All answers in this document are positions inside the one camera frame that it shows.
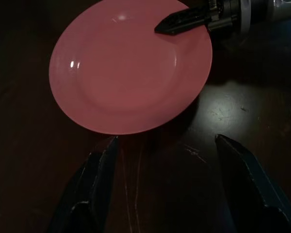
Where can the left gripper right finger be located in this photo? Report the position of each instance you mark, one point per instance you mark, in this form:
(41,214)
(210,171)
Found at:
(252,189)

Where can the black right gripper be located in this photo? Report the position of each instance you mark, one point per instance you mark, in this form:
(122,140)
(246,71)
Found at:
(221,15)

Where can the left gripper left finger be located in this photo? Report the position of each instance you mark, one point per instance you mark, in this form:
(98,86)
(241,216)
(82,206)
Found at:
(87,189)

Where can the pink round plate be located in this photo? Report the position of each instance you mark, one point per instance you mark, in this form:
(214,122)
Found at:
(126,72)

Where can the dark brown wooden table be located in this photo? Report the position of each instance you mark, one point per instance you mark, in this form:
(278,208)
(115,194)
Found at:
(26,145)

